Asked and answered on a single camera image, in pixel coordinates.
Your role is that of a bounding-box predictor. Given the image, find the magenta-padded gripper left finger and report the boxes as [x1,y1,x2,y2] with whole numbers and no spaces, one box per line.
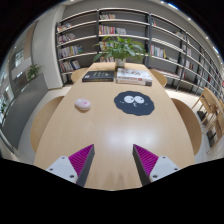
[45,143,96,188]

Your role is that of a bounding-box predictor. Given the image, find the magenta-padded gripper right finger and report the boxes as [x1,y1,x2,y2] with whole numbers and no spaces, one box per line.
[132,143,181,187]

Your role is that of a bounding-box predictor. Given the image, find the pale pink computer mouse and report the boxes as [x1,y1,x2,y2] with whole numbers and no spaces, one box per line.
[74,97,92,112]

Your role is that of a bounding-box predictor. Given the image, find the black cartoon-face mouse pad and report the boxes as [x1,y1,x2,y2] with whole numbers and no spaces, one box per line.
[113,90,156,117]

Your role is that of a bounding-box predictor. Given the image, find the round-backed wooden chair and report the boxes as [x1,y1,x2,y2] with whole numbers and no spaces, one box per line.
[171,97,203,156]
[148,68,168,88]
[30,95,65,154]
[70,67,89,84]

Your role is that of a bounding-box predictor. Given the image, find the light wooden chair group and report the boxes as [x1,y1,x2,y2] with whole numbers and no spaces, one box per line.
[191,87,224,154]

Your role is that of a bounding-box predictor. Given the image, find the book with orange spine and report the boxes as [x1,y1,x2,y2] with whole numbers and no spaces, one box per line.
[116,78,153,87]

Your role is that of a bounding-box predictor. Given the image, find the white illustrated book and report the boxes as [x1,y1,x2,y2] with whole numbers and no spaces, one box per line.
[115,67,154,84]

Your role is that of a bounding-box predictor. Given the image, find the black hardcover book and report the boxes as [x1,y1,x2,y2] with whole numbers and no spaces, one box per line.
[81,70,116,83]

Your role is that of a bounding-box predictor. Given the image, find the small background potted plant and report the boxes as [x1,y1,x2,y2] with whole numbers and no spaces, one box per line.
[26,63,43,81]

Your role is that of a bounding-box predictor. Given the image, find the green potted plant, white pot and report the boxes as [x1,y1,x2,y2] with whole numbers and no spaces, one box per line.
[92,35,151,69]

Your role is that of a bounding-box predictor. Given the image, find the ceiling lights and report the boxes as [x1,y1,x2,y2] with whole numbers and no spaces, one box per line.
[159,0,221,56]

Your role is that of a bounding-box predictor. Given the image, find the grey wall shelf unit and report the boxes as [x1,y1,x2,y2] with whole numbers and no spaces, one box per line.
[54,7,224,101]

